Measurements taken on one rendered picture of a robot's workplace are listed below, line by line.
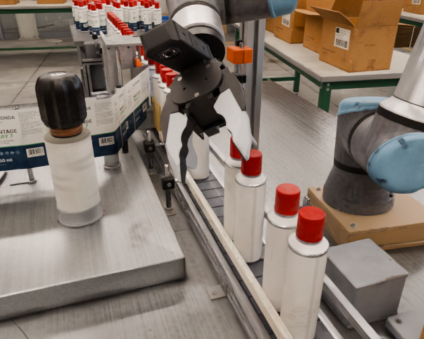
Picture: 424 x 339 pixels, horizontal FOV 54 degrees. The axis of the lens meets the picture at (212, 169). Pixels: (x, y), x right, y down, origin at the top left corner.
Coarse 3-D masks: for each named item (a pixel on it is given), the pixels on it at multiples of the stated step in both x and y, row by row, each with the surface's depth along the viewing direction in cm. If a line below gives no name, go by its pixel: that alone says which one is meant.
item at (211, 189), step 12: (156, 132) 128; (204, 180) 101; (216, 180) 101; (204, 192) 95; (216, 192) 95; (216, 204) 91; (204, 216) 87; (216, 240) 80; (252, 264) 73; (240, 276) 70; (252, 300) 66; (264, 324) 61; (276, 336) 59; (324, 336) 59
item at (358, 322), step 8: (216, 152) 95; (224, 160) 92; (264, 208) 74; (264, 216) 74; (328, 280) 58; (328, 288) 57; (336, 288) 57; (328, 296) 57; (336, 296) 55; (344, 296) 55; (336, 304) 55; (344, 304) 54; (344, 312) 54; (352, 312) 53; (352, 320) 52; (360, 320) 52; (360, 328) 51; (368, 328) 50; (368, 336) 49; (376, 336) 49
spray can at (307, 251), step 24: (312, 216) 50; (288, 240) 53; (312, 240) 51; (288, 264) 53; (312, 264) 51; (288, 288) 55; (312, 288) 53; (288, 312) 56; (312, 312) 55; (312, 336) 58
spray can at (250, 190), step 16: (256, 160) 65; (240, 176) 67; (256, 176) 66; (240, 192) 67; (256, 192) 67; (240, 208) 68; (256, 208) 68; (240, 224) 70; (256, 224) 70; (240, 240) 71; (256, 240) 71; (256, 256) 73
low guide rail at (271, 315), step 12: (192, 180) 93; (192, 192) 91; (204, 204) 84; (216, 216) 81; (216, 228) 78; (228, 240) 74; (228, 252) 73; (240, 264) 68; (252, 276) 65; (252, 288) 64; (264, 300) 61; (264, 312) 60; (276, 312) 59; (276, 324) 57; (288, 336) 55
